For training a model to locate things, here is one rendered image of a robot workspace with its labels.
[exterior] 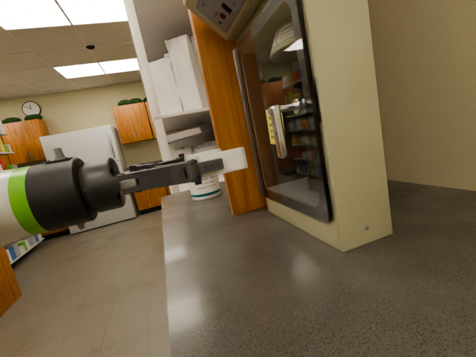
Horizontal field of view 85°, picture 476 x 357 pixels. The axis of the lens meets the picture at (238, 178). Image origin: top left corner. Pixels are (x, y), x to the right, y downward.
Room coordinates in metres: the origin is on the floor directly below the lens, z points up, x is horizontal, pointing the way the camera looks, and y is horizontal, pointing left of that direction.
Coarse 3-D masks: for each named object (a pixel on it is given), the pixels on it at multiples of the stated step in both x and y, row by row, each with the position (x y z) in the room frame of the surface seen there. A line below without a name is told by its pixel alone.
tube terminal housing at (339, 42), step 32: (320, 0) 0.42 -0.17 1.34; (352, 0) 0.43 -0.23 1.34; (320, 32) 0.42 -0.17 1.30; (352, 32) 0.43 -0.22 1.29; (320, 64) 0.42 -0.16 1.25; (352, 64) 0.43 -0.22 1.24; (320, 96) 0.41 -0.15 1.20; (352, 96) 0.43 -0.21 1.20; (320, 128) 0.42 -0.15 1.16; (352, 128) 0.43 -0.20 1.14; (352, 160) 0.42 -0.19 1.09; (384, 160) 0.44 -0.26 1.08; (352, 192) 0.42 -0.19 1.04; (384, 192) 0.44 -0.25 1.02; (320, 224) 0.47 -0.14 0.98; (352, 224) 0.42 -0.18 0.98; (384, 224) 0.44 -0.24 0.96
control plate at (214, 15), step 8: (200, 0) 0.63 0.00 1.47; (208, 0) 0.61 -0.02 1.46; (216, 0) 0.59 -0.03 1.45; (224, 0) 0.58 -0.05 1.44; (232, 0) 0.56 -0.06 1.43; (240, 0) 0.55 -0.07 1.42; (200, 8) 0.66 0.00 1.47; (208, 8) 0.64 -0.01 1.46; (216, 8) 0.62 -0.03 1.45; (232, 8) 0.58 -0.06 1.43; (240, 8) 0.57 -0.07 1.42; (208, 16) 0.66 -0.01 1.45; (216, 16) 0.64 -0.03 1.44; (232, 16) 0.61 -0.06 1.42; (216, 24) 0.67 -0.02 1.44; (224, 24) 0.65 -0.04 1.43
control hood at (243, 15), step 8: (184, 0) 0.67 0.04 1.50; (192, 0) 0.65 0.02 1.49; (248, 0) 0.54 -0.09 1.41; (256, 0) 0.53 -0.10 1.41; (192, 8) 0.68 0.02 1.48; (248, 8) 0.56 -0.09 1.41; (200, 16) 0.69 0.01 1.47; (240, 16) 0.59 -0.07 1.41; (248, 16) 0.60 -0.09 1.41; (208, 24) 0.70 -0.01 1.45; (232, 24) 0.63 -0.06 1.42; (240, 24) 0.63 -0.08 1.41; (216, 32) 0.71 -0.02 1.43; (224, 32) 0.68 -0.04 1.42; (232, 32) 0.67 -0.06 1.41
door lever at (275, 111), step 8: (288, 104) 0.45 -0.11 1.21; (296, 104) 0.45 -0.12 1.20; (272, 112) 0.44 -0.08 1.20; (280, 112) 0.44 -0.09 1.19; (296, 112) 0.46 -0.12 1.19; (272, 120) 0.45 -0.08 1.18; (280, 120) 0.44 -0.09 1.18; (280, 128) 0.44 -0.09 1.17; (280, 136) 0.44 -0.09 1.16; (280, 144) 0.44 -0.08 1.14; (280, 152) 0.44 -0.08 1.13
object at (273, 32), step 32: (288, 0) 0.44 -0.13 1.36; (256, 32) 0.56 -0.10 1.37; (288, 32) 0.45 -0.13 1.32; (256, 64) 0.59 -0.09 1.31; (288, 64) 0.47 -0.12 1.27; (256, 96) 0.62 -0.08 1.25; (288, 96) 0.48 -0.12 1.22; (256, 128) 0.66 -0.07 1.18; (288, 128) 0.50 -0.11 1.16; (288, 160) 0.52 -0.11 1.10; (320, 160) 0.42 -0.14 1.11; (288, 192) 0.55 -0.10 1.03; (320, 192) 0.43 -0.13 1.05
